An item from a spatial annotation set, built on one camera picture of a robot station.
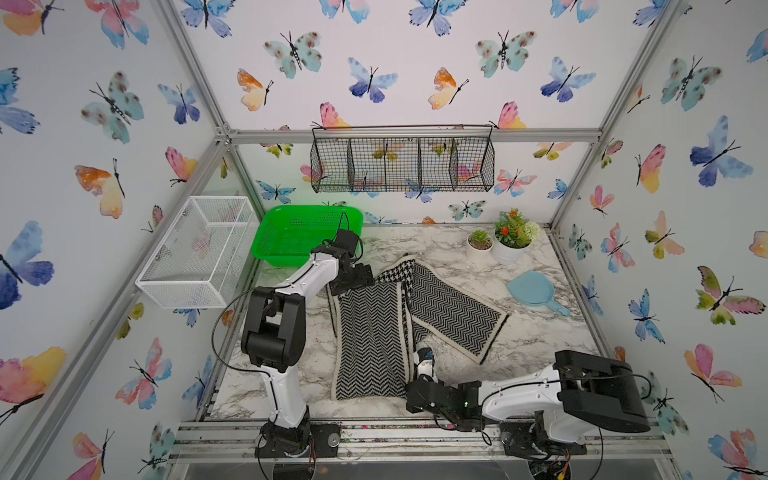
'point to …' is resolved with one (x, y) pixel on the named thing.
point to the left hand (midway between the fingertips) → (363, 281)
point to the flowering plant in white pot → (513, 235)
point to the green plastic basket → (286, 235)
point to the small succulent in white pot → (479, 245)
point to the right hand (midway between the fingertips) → (402, 390)
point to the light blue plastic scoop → (536, 288)
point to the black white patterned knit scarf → (378, 326)
